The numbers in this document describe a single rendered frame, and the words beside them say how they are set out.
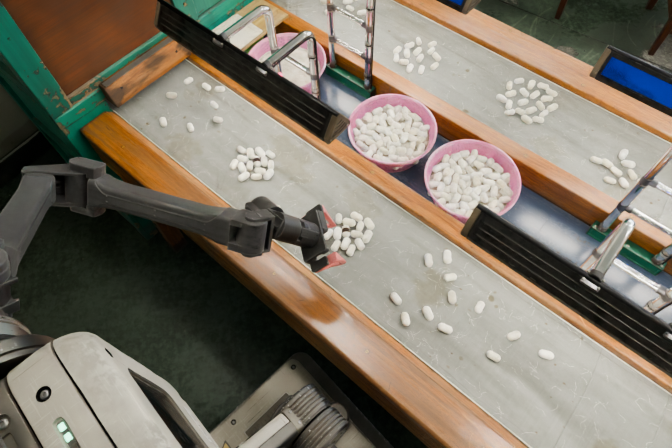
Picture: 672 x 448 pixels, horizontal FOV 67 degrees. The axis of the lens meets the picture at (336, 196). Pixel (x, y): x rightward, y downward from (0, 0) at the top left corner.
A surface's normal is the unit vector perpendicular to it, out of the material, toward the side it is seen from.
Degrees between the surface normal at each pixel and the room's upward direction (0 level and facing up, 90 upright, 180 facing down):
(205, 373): 0
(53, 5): 90
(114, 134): 0
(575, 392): 0
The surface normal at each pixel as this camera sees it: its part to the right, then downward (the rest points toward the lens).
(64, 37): 0.76, 0.54
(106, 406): 0.22, -0.70
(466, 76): -0.03, -0.51
